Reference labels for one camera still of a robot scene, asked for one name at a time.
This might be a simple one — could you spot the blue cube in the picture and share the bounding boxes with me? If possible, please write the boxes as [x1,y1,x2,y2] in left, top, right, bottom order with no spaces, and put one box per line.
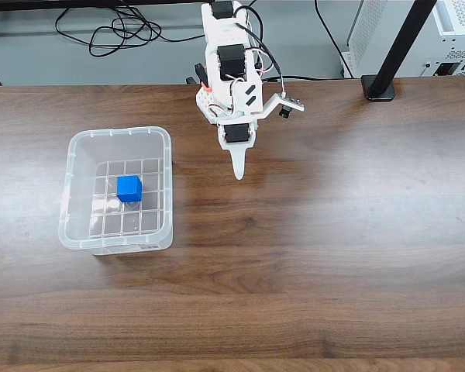
[116,175,144,203]

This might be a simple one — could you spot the black and orange clamp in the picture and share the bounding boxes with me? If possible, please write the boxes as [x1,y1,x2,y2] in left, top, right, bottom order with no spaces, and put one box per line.
[185,63,209,88]

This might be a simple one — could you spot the clear plastic bin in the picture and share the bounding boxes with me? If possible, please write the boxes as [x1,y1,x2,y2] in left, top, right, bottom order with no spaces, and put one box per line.
[57,126,174,256]

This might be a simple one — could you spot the black pole stand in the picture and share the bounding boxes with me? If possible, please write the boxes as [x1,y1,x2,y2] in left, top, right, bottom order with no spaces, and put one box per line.
[360,0,438,102]

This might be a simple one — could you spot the white computer case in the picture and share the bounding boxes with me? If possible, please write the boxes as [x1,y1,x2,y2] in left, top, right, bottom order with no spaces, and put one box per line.
[340,0,465,78]

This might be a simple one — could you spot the small black camera board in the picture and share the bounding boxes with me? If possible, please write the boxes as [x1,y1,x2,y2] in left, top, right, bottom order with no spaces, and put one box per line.
[277,91,306,119]

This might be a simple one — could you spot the black power cable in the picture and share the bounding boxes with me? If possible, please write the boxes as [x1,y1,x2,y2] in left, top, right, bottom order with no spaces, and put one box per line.
[263,0,364,83]

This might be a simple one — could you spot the tangled black cable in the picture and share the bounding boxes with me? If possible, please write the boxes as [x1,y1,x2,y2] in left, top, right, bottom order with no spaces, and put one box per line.
[54,0,208,58]

